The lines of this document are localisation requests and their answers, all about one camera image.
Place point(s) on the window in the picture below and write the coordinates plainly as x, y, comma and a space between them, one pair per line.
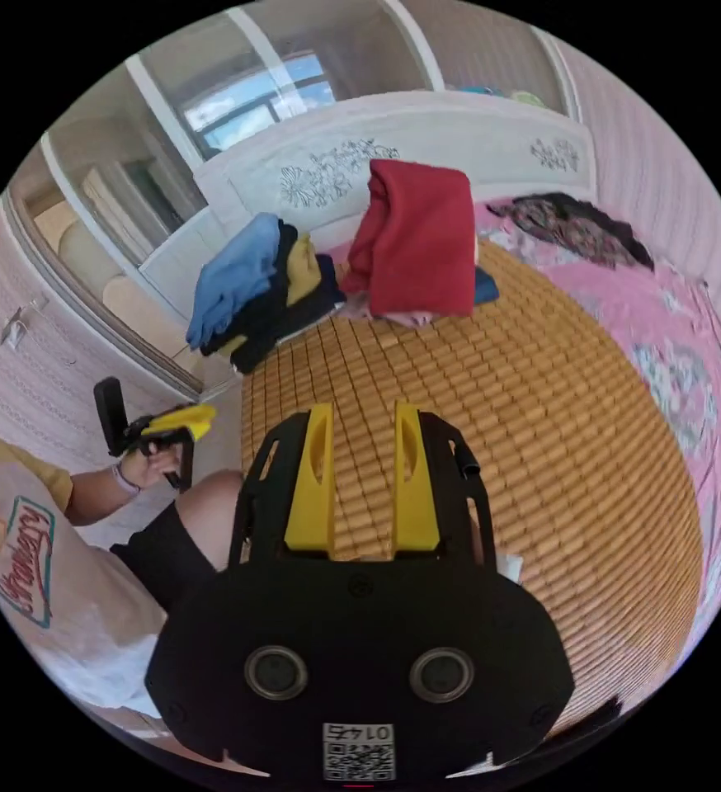
255, 102

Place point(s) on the dark floral blanket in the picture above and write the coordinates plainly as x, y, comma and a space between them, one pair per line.
574, 226

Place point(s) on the bed with woven mat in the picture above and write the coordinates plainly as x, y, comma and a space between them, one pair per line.
521, 433

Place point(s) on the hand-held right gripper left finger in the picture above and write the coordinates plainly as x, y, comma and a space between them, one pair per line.
312, 489

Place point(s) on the pile of clothes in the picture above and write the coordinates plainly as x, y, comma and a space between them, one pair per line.
261, 291

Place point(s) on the red long sleeve shirt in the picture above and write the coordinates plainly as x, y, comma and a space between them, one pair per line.
416, 247

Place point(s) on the white cupboard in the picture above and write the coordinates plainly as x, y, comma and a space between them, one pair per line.
490, 56

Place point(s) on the person's body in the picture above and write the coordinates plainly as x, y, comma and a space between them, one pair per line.
57, 594

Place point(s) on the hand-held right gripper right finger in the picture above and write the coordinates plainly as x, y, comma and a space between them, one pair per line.
415, 489

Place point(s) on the person's left hand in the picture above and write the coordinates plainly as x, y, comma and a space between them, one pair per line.
150, 472

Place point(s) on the person's left forearm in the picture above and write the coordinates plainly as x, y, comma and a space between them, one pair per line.
96, 498

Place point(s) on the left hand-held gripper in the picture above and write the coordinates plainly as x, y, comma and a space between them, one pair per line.
178, 458

